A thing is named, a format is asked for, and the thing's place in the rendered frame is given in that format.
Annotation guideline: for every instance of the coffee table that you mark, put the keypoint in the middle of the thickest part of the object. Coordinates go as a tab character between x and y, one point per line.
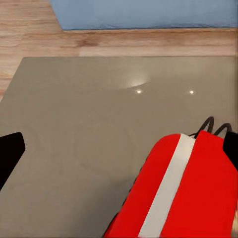
89	124

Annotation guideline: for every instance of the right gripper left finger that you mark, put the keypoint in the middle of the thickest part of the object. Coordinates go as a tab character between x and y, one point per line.
12	148

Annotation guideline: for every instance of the radio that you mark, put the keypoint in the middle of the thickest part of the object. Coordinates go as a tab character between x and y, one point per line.
187	188

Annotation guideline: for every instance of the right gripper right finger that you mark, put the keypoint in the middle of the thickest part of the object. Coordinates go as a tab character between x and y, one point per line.
230	147

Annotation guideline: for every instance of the sofa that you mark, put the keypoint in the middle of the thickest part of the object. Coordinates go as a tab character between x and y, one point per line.
122	16

